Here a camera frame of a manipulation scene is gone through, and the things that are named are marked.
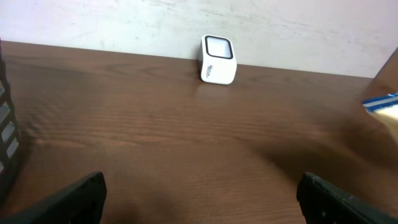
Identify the cream yellow snack bag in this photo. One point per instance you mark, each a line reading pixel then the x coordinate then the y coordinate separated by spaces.
pixel 384 109

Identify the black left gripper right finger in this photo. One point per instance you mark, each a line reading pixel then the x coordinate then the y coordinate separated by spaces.
pixel 322 202

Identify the grey plastic shopping basket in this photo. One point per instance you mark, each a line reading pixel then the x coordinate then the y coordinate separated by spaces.
pixel 10 135

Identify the white barcode scanner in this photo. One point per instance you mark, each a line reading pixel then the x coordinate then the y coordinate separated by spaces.
pixel 217 60

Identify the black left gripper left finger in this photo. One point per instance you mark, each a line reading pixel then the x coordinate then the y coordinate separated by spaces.
pixel 80 202

